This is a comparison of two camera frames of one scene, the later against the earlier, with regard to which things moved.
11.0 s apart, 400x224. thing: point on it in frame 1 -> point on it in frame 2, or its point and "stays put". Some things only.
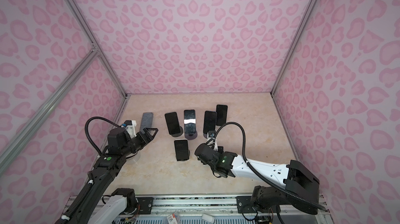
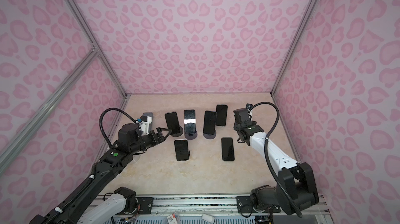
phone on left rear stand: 172,123 stays put
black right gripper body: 200,159 -> 236,126
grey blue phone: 146,121 stays put
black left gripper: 149,138 -> 161,138
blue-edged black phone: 210,120 stays put
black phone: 221,111 stays put
